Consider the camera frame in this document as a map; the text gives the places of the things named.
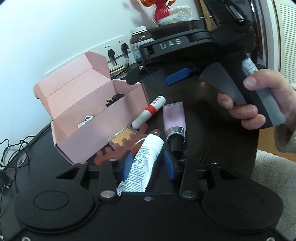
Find black boxy appliance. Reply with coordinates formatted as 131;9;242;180
147;20;205;44

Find black wooden desktop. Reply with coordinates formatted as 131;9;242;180
0;61;260;218

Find white wall socket plate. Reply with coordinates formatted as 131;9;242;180
116;35;133;56
99;43;119;61

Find person's right forearm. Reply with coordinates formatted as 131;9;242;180
274;113;296;153

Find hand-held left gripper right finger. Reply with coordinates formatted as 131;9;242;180
164;150;240;201

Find clear cotton swab container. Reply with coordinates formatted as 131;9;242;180
170;5;192;16

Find brown supplement bottle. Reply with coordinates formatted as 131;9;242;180
129;25;155;65

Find white tube with black print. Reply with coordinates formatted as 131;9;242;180
116;134;164;196

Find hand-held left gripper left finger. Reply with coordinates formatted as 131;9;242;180
56;151;134;201

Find white slatted panel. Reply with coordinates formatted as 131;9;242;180
274;3;296;72

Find red-brown massage comb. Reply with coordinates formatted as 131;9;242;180
96;123;161;166

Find person's right hand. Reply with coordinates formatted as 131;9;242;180
201;69;296;131

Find gold eyeshadow case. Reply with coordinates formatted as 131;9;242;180
108;125;139;150

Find white tube with red band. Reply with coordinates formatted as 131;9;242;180
132;95;166;129

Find lilac cream tube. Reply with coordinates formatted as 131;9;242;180
162;102;186;158

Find clear plastic wrapped pack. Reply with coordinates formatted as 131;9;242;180
158;13;193;25

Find red vase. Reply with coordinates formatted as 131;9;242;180
154;2;170;21

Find pink cardboard box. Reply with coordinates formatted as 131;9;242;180
33;51;149;165

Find tangled black charging cable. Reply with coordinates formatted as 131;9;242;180
0;138;30;209

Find beige round suction holder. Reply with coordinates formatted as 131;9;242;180
109;64;127;76

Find person's beige fleece robe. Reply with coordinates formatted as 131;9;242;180
251;149;296;232

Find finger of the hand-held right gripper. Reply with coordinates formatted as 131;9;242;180
165;64;204;86
126;46;169;87

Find wooden door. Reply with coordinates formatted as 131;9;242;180
194;0;215;32

